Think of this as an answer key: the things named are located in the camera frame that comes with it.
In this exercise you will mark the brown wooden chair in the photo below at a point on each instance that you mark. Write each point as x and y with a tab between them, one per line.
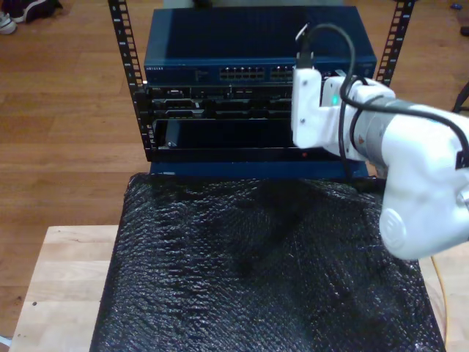
461	97

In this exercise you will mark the small blue object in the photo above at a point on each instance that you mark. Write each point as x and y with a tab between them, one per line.
456	6

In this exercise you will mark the black Dell rack server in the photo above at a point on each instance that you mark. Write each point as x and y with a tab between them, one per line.
220	106

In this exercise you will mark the black empty rack tray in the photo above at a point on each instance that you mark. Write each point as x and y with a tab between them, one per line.
227	152

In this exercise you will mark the black bubble wrap mat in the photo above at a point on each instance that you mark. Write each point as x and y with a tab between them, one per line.
220	293

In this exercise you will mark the dark sneaker white sole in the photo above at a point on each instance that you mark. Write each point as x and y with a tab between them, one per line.
40	11

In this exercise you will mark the black perforated rack post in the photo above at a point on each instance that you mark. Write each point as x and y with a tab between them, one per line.
397	33
126	47

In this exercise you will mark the blue rack base plate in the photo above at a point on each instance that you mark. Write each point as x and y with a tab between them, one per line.
256	169

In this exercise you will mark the blue Netgear network switch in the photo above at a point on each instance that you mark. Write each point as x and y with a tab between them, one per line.
220	36

